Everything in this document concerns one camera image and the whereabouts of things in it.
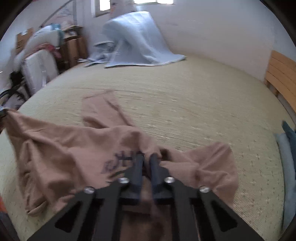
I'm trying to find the light blue blanket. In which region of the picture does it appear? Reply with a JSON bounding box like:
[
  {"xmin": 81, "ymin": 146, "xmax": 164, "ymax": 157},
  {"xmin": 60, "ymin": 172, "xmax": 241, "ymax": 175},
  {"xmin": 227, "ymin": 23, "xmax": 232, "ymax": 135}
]
[{"xmin": 84, "ymin": 11, "xmax": 186, "ymax": 68}]

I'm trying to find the folded light blue cloth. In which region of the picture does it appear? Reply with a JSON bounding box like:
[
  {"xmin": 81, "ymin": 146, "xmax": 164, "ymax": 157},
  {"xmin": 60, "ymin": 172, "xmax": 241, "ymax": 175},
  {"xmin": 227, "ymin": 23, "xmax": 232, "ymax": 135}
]
[{"xmin": 274, "ymin": 133, "xmax": 296, "ymax": 230}]

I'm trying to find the wooden slatted headboard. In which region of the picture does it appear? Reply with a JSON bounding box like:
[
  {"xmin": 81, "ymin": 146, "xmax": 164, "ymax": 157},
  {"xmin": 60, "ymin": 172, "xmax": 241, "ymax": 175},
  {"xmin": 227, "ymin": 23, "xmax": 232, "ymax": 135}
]
[{"xmin": 264, "ymin": 50, "xmax": 296, "ymax": 116}]

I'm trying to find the black metal frame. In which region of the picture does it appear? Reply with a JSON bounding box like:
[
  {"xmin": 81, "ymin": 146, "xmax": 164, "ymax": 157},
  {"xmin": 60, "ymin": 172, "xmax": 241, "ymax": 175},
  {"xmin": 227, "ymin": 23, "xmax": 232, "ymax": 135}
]
[{"xmin": 0, "ymin": 71, "xmax": 30, "ymax": 107}]

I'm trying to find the window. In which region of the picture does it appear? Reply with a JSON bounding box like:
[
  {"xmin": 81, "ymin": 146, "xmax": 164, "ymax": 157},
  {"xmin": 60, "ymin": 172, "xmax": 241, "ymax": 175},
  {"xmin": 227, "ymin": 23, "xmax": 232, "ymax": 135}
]
[{"xmin": 94, "ymin": 0, "xmax": 176, "ymax": 18}]

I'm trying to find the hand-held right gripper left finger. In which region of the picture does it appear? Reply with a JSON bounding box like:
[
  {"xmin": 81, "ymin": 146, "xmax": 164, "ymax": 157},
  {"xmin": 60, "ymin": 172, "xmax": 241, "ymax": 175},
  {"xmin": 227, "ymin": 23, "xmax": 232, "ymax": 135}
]
[{"xmin": 28, "ymin": 153, "xmax": 145, "ymax": 241}]

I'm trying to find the flat cardboard box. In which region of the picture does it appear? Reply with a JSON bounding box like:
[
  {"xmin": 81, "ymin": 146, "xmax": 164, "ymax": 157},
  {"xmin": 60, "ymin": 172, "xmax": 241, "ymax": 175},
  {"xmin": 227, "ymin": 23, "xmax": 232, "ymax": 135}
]
[{"xmin": 16, "ymin": 27, "xmax": 35, "ymax": 55}]

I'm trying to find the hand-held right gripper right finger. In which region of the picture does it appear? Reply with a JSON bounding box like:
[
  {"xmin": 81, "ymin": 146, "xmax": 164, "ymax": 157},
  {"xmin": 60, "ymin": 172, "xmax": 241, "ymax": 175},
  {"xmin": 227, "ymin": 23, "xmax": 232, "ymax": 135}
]
[{"xmin": 150, "ymin": 154, "xmax": 266, "ymax": 241}]

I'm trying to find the white folded mattress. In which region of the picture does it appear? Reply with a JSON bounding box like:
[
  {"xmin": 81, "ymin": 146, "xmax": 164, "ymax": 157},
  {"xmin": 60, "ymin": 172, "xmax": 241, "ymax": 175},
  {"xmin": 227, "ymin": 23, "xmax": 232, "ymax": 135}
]
[{"xmin": 21, "ymin": 50, "xmax": 59, "ymax": 94}]

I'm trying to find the small cardboard box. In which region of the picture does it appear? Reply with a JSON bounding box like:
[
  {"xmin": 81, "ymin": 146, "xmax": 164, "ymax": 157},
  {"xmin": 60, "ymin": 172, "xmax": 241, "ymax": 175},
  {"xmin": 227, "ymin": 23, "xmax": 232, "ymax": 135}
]
[{"xmin": 63, "ymin": 25, "xmax": 83, "ymax": 39}]

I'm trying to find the pink cloth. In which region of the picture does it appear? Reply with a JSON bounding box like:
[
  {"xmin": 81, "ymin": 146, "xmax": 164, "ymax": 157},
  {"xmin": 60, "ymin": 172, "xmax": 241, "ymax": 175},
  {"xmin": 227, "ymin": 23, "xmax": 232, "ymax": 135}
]
[{"xmin": 35, "ymin": 43, "xmax": 61, "ymax": 59}]

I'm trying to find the beige t-shirt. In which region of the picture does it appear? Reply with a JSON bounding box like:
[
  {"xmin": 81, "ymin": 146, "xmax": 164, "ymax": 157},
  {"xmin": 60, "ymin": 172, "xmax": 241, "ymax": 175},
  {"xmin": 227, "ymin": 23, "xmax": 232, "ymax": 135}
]
[{"xmin": 5, "ymin": 89, "xmax": 239, "ymax": 241}]

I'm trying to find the pineapple print curtain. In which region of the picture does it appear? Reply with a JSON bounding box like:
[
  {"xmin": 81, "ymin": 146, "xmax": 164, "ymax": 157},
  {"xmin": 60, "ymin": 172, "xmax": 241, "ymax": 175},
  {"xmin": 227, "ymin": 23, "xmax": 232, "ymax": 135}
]
[{"xmin": 111, "ymin": 0, "xmax": 137, "ymax": 15}]

